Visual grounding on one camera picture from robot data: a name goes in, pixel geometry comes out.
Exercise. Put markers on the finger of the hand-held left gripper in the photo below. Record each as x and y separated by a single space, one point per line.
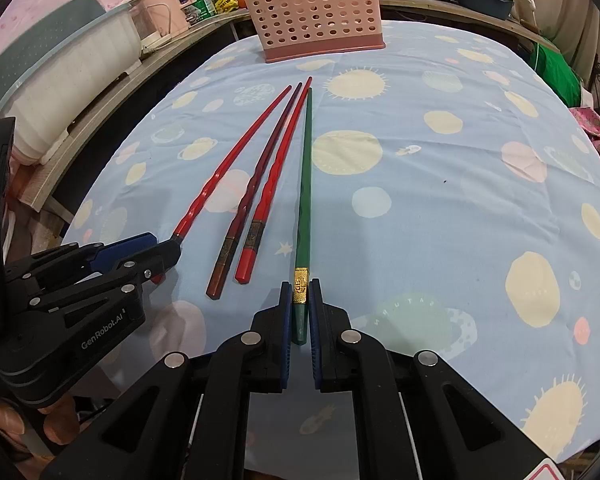
125 249
150 262

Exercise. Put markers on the grey perforated lid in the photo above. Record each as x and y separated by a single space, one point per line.
40 50

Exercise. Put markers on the yellow packet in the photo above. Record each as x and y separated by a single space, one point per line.
225 2

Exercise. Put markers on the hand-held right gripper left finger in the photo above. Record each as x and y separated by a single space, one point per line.
282 345

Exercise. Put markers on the white red-edged card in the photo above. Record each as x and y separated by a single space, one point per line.
550 471

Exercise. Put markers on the dark red chopstick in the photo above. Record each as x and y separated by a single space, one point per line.
241 225

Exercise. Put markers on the white power strip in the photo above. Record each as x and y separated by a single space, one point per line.
154 45

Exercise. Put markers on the green cloth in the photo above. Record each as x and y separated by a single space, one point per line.
555 72

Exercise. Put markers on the beige curtain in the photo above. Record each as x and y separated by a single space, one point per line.
560 5

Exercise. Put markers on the pink kitchen appliance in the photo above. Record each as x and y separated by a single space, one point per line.
165 5

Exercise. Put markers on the pink patterned cloth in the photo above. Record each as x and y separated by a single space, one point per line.
597 145

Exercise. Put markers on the white ribbed dish tub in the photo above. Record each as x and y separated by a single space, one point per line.
80 75

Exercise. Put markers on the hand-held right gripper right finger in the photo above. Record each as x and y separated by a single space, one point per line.
316 345

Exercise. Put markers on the person's left hand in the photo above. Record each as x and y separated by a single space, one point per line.
60 422

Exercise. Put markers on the pink perforated utensil basket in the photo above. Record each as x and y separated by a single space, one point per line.
325 54

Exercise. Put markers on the green chopstick gold band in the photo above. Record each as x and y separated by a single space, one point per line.
304 185

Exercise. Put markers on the blue planet print tablecloth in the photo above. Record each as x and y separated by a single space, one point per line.
430 185

